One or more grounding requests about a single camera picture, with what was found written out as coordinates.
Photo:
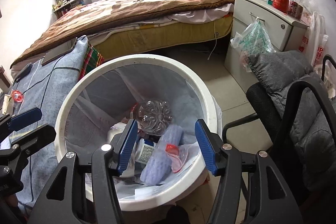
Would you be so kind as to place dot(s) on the black office chair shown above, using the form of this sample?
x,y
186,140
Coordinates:
x,y
311,181

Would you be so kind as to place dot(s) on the cluttered side shelf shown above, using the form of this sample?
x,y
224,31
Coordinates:
x,y
69,5

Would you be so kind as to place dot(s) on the canvas tote bag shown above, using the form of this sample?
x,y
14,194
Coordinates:
x,y
8,105

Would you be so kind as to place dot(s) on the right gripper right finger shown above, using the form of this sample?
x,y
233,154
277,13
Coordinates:
x,y
211,148

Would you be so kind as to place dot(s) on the black smartphone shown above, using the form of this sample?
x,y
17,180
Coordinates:
x,y
59,51

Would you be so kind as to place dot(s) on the green printed plastic bag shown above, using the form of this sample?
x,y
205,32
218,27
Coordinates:
x,y
253,40

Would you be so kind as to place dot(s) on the blue checked table cloth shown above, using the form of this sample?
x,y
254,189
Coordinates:
x,y
45,87

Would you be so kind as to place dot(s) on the bed with brown blanket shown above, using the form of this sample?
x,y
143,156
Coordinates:
x,y
122,27

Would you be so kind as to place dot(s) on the white foam fruit net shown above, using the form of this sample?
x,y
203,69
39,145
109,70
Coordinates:
x,y
159,163

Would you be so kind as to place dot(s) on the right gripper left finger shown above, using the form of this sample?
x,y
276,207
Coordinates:
x,y
122,144

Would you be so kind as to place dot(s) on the grey chair cushion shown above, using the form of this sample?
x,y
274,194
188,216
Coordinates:
x,y
285,77

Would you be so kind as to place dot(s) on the dark glasses case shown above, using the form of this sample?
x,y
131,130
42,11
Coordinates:
x,y
23,72

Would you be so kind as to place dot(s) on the dark red tin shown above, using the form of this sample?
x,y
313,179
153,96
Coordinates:
x,y
295,10

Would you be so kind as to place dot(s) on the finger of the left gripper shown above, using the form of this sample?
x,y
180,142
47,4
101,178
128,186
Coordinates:
x,y
20,121

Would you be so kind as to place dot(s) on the white bedside cabinet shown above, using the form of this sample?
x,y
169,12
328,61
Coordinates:
x,y
285,33

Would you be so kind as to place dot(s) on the white round trash bin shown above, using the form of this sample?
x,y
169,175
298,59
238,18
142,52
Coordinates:
x,y
101,104

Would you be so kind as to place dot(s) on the white yogurt cup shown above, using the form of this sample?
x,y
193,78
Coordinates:
x,y
144,151

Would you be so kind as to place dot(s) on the clear plastic bottle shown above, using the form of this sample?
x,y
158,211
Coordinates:
x,y
153,116

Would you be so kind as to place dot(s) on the red jar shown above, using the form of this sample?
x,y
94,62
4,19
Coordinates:
x,y
281,5

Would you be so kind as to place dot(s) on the red white plastic bag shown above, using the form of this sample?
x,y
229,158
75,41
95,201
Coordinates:
x,y
314,40

